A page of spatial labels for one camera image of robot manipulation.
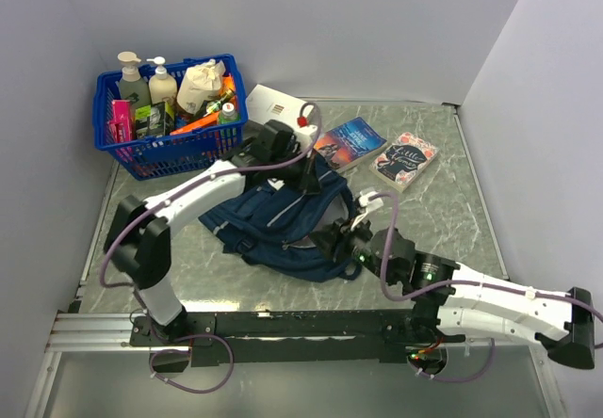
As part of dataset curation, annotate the Jane Eyre blue book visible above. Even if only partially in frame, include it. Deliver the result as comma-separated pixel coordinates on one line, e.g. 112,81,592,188
315,117,386,173

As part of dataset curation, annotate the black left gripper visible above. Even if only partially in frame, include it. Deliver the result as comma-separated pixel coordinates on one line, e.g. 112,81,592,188
269,146,323,194

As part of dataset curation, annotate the navy blue student backpack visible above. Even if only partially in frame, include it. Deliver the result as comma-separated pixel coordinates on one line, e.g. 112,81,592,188
199,155,362,282

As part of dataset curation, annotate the pink box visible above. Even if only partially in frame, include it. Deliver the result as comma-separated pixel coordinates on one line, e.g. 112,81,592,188
107,100,135,143

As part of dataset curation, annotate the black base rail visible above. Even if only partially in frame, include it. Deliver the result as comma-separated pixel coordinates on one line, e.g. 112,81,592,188
130,309,464,367

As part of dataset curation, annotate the white paperback book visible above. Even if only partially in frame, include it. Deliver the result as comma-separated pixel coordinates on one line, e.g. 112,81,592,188
245,85,305,128

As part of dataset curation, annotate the beige paper bag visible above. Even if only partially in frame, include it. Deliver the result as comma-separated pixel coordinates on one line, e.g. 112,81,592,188
176,58,225,115

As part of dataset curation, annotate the cream pump bottle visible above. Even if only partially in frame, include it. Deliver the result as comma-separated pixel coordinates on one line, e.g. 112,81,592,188
147,56,178,107

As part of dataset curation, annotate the grey-green pump bottle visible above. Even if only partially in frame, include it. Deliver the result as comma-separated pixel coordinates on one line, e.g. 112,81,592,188
118,51,151,110

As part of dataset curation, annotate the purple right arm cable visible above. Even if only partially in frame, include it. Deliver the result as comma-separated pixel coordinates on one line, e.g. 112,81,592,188
367,191,603,385

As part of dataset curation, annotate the blue plastic basket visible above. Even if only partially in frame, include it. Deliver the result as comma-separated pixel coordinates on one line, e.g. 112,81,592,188
91,54,249,181

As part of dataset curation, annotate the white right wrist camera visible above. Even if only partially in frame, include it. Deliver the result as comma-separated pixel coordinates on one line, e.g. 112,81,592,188
350,188,383,231

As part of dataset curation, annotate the Little Women floral book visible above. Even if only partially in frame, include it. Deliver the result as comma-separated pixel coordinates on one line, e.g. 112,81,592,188
369,132,439,191

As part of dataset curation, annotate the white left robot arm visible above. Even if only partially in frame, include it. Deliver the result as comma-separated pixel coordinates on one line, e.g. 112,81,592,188
99,120,319,345

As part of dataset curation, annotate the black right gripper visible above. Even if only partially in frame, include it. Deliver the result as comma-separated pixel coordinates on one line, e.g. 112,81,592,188
306,212,395,285

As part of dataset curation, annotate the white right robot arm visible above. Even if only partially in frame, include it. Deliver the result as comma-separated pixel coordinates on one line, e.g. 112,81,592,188
310,220,596,370

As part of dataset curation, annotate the green bottle white cap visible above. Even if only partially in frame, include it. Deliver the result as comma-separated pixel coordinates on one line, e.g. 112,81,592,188
218,103,239,125

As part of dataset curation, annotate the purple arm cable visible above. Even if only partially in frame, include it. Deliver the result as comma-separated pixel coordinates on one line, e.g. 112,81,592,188
99,100,323,394
367,191,603,385

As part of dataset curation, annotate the green black box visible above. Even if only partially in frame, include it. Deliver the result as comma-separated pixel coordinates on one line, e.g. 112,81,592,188
134,102,175,139

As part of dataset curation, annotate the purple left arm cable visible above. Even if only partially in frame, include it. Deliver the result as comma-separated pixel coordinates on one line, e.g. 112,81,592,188
99,100,323,394

